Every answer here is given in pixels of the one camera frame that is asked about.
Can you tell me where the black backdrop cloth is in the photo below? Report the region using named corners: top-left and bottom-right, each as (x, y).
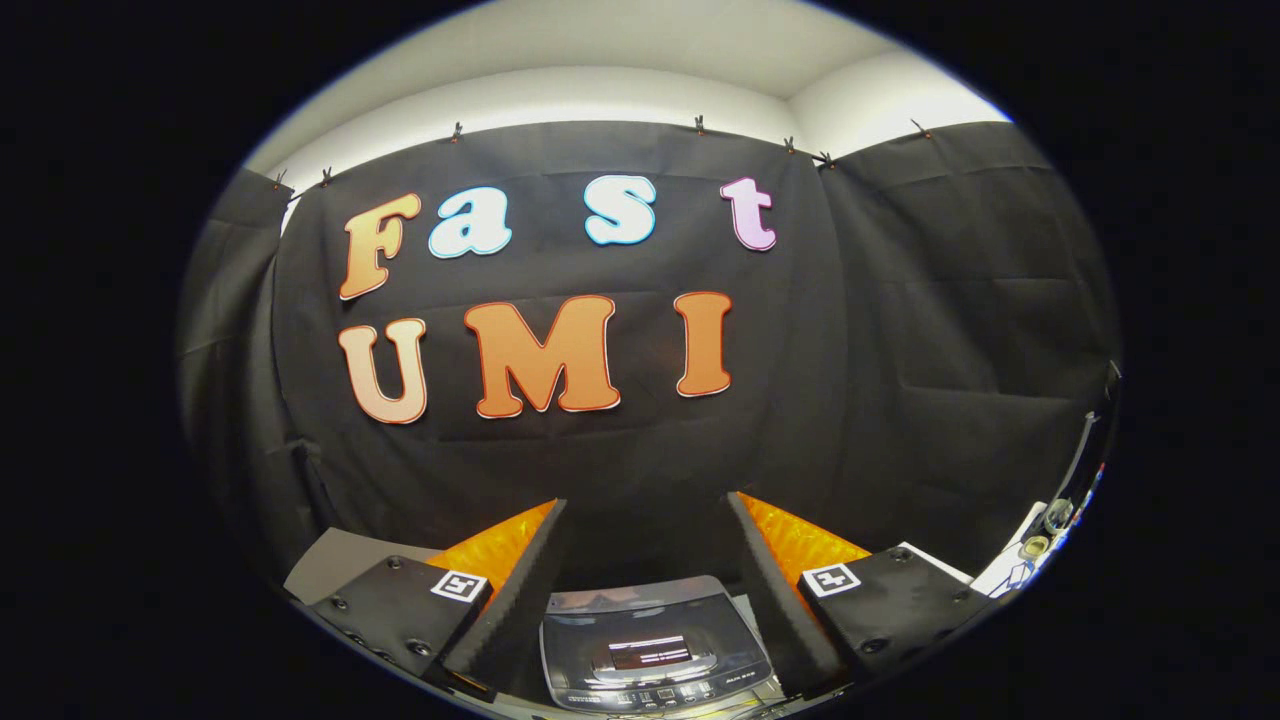
top-left (178, 120), bottom-right (1123, 593)

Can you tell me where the grey platform board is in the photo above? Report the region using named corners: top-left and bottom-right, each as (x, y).
top-left (283, 527), bottom-right (443, 606)

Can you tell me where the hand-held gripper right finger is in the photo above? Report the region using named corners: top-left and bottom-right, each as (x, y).
top-left (726, 491), bottom-right (1001, 697)

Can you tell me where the white board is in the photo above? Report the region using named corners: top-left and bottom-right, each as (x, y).
top-left (898, 500), bottom-right (1053, 601)

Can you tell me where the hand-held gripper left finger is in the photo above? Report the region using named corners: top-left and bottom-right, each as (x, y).
top-left (310, 499), bottom-right (569, 697)

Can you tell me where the row of black clips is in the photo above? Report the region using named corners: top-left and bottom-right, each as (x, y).
top-left (272, 115), bottom-right (931, 189)

